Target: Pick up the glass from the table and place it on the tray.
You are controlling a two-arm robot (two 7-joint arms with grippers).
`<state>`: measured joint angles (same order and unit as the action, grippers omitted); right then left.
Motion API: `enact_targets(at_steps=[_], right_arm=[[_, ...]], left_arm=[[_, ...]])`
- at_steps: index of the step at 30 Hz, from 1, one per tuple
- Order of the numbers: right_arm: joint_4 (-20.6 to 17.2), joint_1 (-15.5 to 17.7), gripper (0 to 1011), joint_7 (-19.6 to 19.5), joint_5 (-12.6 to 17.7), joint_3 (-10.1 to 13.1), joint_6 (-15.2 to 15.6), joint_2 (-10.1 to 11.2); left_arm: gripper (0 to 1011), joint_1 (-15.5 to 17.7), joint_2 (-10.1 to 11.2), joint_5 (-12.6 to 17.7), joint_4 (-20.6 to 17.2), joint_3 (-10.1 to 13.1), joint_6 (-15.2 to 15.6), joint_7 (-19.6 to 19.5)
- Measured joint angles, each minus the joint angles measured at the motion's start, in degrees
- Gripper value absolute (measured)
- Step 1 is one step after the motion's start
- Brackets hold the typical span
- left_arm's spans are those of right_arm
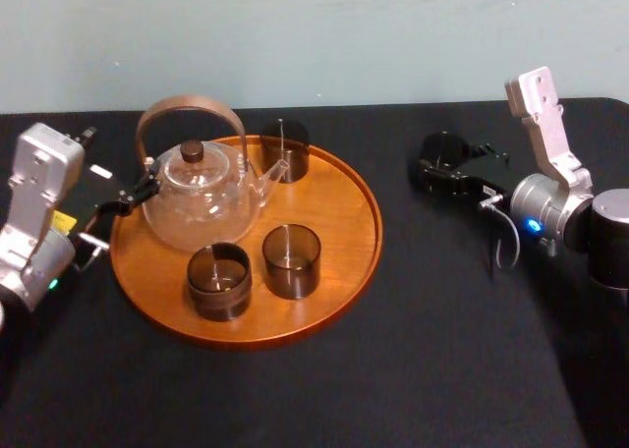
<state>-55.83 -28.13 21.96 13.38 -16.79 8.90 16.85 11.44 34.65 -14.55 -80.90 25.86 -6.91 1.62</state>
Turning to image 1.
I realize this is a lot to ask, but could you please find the right gripper thin grey cable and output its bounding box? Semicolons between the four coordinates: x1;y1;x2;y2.
478;195;523;271

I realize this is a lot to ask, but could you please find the black table cloth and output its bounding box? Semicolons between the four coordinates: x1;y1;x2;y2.
0;97;629;448

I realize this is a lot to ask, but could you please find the round wooden tray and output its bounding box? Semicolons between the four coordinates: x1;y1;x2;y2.
109;134;383;352

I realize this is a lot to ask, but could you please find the glass teapot lid, dark knob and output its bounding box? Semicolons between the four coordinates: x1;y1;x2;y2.
164;140;232;184

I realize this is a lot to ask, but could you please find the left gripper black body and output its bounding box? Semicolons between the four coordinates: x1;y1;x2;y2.
50;160;122;271

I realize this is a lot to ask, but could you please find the smoky glass cup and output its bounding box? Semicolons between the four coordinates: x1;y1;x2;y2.
261;223;322;301
421;130;468;174
186;242;254;323
259;119;312;184

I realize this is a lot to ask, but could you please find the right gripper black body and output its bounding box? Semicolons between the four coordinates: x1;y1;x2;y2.
466;158;515;209

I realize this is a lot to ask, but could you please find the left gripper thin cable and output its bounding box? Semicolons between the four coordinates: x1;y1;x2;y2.
73;232;111;272

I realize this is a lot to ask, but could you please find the glass teapot with brown handle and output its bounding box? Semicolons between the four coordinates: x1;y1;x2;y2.
135;93;291;252

